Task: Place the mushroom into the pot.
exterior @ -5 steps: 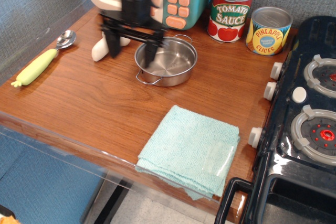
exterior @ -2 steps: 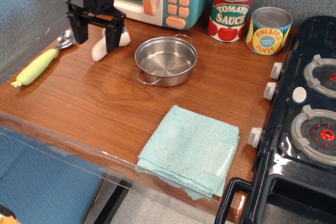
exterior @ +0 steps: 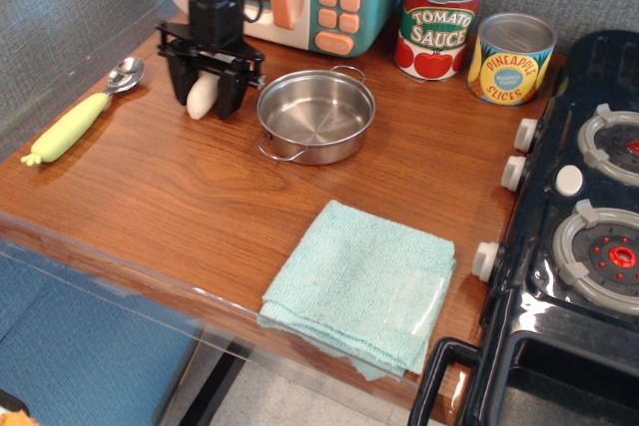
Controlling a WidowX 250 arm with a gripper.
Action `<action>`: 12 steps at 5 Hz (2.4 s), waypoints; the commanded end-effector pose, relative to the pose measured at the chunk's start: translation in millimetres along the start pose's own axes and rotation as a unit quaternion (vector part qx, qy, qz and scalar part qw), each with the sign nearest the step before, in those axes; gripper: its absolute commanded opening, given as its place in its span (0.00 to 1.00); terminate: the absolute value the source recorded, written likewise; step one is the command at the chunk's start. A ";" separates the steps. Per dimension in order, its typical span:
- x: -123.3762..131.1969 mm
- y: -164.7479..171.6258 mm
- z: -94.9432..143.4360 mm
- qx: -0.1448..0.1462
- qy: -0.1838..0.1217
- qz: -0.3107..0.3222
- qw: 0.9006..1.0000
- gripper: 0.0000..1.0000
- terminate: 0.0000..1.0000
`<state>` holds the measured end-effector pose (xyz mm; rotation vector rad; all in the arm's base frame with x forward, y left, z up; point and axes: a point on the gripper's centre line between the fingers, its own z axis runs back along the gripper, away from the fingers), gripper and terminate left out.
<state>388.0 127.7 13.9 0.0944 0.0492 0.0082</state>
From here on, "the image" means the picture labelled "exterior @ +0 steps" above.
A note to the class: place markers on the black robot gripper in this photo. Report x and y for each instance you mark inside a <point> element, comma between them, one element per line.
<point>212,40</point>

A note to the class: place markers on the red and white plush mushroom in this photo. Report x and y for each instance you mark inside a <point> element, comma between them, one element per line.
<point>202,96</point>

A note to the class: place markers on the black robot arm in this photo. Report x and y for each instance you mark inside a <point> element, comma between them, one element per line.
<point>212,42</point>

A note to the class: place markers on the small steel pot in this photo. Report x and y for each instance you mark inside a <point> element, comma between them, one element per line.
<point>315,117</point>

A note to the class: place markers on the tomato sauce can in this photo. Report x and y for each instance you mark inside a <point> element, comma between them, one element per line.
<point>432,37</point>

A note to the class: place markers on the light blue folded cloth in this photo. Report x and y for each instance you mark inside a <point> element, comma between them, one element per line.
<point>363,287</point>

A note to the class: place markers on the pineapple slices can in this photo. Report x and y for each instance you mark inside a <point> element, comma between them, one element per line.
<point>511,55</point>

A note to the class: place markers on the black toy stove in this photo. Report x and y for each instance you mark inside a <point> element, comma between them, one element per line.
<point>559,341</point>

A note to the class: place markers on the spoon with green handle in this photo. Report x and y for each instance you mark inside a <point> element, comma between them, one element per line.
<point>72,126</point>

